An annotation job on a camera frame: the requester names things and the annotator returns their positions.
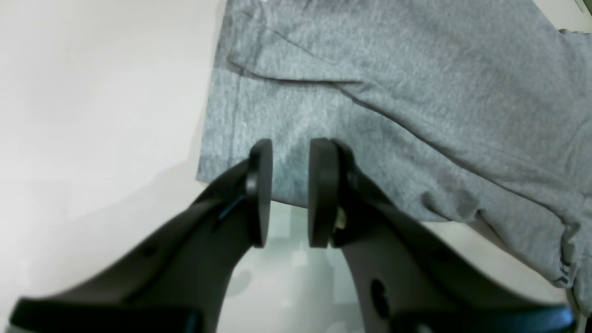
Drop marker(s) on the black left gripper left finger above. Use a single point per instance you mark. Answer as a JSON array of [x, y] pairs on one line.
[[175, 280]]

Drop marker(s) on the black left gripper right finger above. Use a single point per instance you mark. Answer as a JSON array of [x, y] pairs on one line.
[[407, 279]]

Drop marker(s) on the grey T-shirt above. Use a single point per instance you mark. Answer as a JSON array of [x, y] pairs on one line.
[[460, 110]]

